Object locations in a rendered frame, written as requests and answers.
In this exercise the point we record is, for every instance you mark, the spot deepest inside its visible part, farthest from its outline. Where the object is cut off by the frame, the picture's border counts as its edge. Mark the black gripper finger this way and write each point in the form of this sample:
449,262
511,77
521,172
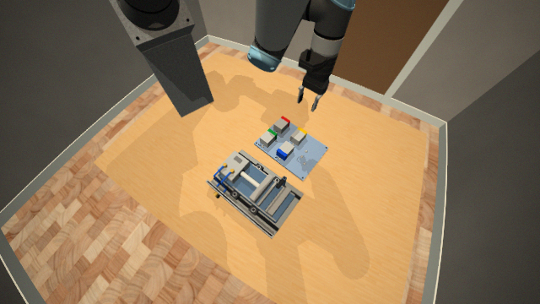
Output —
301,93
316,101

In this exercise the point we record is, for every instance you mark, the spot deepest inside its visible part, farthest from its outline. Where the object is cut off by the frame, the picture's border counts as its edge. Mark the beige block with yellow end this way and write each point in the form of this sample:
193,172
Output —
298,136

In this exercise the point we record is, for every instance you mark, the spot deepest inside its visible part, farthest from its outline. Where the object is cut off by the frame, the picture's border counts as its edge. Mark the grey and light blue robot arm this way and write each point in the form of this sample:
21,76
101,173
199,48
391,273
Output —
275,24

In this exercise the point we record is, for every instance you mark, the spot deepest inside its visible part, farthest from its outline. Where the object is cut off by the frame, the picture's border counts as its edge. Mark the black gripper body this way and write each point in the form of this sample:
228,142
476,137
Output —
319,63

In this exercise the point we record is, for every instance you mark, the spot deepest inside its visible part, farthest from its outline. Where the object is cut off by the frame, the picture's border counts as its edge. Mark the beige block with red end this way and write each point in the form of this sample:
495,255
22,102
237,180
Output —
281,124

